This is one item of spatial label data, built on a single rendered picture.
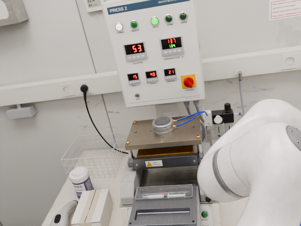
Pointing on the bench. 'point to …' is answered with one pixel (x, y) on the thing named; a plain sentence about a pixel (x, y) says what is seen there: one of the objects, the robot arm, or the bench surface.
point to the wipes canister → (80, 180)
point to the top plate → (165, 132)
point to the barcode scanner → (64, 214)
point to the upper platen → (165, 151)
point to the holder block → (164, 212)
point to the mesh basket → (98, 158)
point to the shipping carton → (93, 208)
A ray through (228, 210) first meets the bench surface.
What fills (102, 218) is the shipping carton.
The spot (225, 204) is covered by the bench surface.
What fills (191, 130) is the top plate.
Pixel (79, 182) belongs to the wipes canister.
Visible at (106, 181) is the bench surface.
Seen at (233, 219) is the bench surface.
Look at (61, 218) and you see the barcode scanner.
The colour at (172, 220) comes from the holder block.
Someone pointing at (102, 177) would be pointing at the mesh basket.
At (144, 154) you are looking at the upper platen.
